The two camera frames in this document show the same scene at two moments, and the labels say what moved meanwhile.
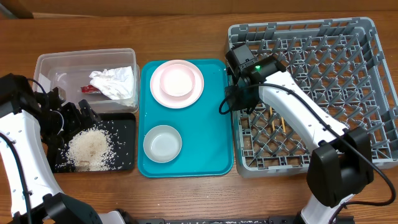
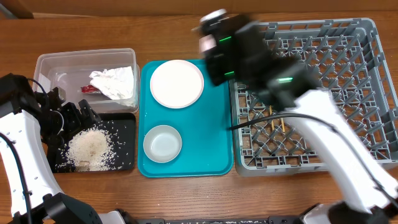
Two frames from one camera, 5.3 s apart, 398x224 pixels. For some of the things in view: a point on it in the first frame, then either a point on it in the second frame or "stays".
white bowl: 177,80 -> 212,15
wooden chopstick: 271,111 stays
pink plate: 176,84 stays
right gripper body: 242,99 -> 224,65
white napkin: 115,84 stays
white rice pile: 90,150 stays
